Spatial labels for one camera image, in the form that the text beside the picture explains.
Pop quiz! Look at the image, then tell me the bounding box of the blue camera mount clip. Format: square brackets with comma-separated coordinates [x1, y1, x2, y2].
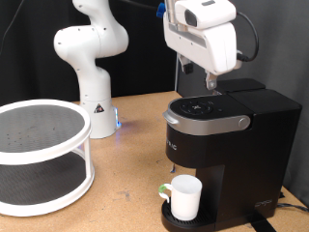
[155, 2, 167, 19]

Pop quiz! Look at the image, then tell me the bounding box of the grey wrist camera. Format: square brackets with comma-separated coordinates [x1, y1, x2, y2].
[235, 48, 244, 71]

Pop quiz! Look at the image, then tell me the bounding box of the white two-tier turntable shelf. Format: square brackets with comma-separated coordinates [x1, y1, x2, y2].
[0, 98, 96, 217]

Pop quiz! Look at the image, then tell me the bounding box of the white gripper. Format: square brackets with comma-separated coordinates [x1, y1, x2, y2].
[162, 14, 239, 92]

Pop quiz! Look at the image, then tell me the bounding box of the black backdrop curtain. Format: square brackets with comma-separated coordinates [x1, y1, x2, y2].
[0, 0, 182, 105]

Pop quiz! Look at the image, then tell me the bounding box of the black Keurig coffee machine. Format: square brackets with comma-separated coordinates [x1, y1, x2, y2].
[160, 77, 303, 232]

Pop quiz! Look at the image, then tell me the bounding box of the black tape strap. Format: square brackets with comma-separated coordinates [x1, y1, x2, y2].
[247, 212, 278, 232]

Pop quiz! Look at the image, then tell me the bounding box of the black machine power cable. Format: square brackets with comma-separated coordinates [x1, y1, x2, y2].
[276, 202, 309, 214]

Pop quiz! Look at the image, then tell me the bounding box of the black robot camera cable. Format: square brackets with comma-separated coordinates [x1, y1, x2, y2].
[121, 0, 261, 63]

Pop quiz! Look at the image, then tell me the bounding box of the white mug green-taped handle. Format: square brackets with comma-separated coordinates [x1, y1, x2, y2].
[157, 174, 204, 222]

